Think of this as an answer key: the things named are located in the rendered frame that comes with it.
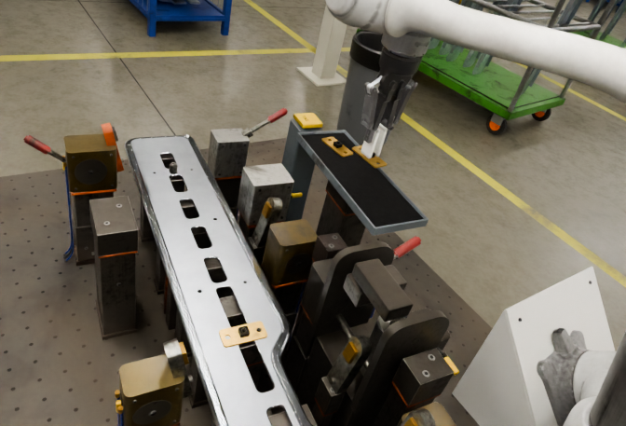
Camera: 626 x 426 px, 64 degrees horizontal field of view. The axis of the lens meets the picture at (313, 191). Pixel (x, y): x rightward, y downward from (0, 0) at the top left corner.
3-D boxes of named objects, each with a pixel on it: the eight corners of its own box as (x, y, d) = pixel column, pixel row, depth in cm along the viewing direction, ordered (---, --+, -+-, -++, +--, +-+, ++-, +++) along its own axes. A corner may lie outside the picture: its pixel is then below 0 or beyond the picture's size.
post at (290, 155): (264, 241, 158) (288, 118, 133) (285, 238, 162) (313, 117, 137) (273, 257, 153) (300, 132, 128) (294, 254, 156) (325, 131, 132)
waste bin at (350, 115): (317, 121, 388) (339, 29, 347) (366, 116, 415) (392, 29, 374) (355, 156, 356) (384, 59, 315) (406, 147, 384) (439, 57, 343)
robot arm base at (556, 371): (570, 312, 120) (593, 313, 115) (600, 398, 120) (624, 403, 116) (528, 348, 110) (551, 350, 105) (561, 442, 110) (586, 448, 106)
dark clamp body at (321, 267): (278, 376, 120) (310, 261, 99) (320, 363, 126) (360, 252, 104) (290, 403, 115) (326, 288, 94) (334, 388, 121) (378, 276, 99)
